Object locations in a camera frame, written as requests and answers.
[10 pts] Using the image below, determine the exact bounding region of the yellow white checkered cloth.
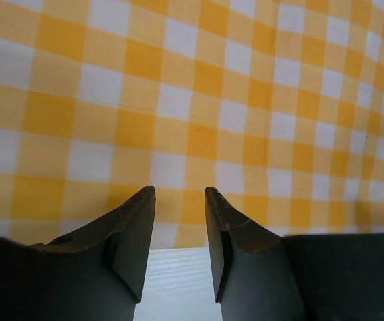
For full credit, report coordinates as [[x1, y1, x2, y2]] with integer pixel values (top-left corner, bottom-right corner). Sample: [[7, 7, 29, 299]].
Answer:
[[0, 1, 384, 249]]

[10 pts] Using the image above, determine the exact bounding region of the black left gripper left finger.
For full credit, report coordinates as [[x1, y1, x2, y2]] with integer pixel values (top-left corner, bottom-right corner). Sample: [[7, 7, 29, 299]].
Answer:
[[0, 186, 155, 320]]

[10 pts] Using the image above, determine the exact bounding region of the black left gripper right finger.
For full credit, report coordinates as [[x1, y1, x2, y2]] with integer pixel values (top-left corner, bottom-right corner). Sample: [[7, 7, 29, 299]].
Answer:
[[205, 187, 384, 320]]

